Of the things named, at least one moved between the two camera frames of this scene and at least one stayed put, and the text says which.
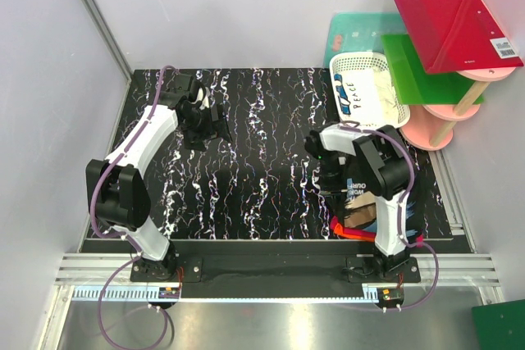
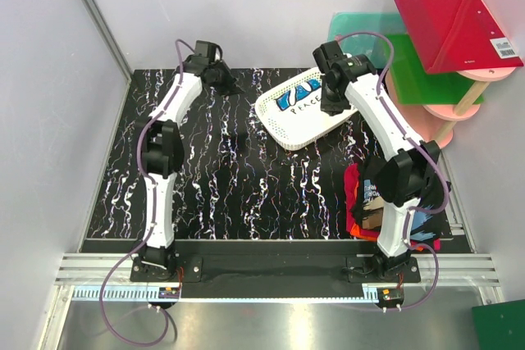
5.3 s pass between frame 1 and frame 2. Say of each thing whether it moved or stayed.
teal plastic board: stayed
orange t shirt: moved
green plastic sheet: stayed
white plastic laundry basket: moved
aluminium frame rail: stayed
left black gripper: moved
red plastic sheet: stayed
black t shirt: moved
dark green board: stayed
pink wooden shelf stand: stayed
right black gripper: moved
